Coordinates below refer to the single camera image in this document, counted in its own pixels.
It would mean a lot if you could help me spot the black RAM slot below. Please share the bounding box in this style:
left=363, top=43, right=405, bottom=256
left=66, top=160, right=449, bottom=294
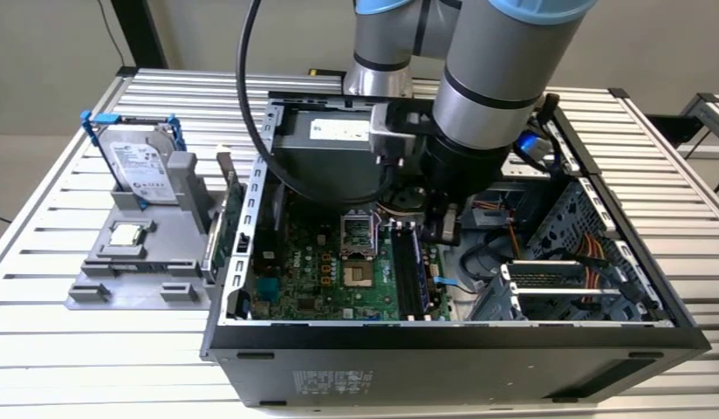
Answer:
left=398, top=224, right=418, bottom=323
left=391, top=224, right=413, bottom=323

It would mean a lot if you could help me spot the green RAM stick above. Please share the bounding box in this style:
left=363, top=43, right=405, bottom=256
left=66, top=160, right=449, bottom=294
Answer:
left=406, top=223, right=431, bottom=319

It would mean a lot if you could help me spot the green graphics card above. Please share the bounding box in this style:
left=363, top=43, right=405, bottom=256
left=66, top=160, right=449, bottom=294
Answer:
left=200, top=146, right=249, bottom=280

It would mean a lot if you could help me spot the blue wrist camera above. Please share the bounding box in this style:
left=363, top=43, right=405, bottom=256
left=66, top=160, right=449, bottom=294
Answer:
left=517, top=134, right=554, bottom=163

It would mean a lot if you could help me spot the wire locking lever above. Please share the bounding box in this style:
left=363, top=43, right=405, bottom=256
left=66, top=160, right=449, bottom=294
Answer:
left=369, top=213, right=386, bottom=261

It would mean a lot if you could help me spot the thick black cable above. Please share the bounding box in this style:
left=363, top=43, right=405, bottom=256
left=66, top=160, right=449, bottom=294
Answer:
left=235, top=0, right=397, bottom=207

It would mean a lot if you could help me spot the silver CPU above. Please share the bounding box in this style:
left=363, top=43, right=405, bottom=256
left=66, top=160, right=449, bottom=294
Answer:
left=106, top=225, right=144, bottom=248

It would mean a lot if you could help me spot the grey parts rack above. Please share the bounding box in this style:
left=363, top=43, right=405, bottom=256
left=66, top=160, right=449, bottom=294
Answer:
left=66, top=152, right=231, bottom=313

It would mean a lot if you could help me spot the black vertical post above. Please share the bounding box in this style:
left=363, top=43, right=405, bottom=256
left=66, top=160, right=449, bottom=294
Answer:
left=111, top=0, right=170, bottom=70

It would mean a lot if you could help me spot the green motherboard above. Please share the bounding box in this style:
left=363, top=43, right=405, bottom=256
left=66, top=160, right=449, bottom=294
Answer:
left=251, top=220, right=454, bottom=323

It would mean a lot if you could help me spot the metal socket cover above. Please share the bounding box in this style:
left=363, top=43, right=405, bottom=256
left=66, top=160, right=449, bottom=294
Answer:
left=341, top=211, right=378, bottom=258

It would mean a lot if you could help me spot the grey power supply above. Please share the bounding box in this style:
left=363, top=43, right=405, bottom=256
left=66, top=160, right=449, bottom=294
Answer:
left=275, top=111, right=390, bottom=219

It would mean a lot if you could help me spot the grey metal drive cage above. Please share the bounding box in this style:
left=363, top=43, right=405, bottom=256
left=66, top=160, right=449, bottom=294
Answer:
left=455, top=155, right=565, bottom=230

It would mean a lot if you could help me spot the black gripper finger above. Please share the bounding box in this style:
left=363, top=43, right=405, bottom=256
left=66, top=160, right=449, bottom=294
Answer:
left=422, top=194, right=462, bottom=247

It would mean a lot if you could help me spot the hard disk in blue carrier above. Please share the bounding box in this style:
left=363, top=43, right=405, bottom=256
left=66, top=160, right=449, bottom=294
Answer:
left=78, top=111, right=190, bottom=213

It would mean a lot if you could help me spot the black open PC case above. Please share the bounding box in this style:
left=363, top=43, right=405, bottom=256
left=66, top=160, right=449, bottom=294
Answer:
left=196, top=91, right=714, bottom=409

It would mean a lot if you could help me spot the orange yellow wire bundle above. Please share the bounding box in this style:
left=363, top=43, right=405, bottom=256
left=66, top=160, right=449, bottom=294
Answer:
left=572, top=237, right=610, bottom=306

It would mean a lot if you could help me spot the round black fan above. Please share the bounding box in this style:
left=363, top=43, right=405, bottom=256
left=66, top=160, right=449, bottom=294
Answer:
left=382, top=185, right=431, bottom=215

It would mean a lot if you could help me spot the metal slat side table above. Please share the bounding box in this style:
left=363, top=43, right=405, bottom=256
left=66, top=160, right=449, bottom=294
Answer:
left=677, top=92, right=719, bottom=193

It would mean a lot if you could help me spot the black looped wire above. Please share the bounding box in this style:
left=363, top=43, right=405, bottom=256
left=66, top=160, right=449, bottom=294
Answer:
left=459, top=242, right=516, bottom=285

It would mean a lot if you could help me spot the CPU socket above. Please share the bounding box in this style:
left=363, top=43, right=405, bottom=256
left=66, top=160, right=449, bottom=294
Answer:
left=342, top=260, right=378, bottom=290

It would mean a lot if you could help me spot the thin orange wire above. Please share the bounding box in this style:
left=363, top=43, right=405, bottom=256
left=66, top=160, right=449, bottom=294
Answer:
left=506, top=217, right=524, bottom=264

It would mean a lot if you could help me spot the perforated metal disk bay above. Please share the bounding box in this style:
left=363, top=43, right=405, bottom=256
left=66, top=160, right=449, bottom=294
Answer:
left=473, top=261, right=629, bottom=326

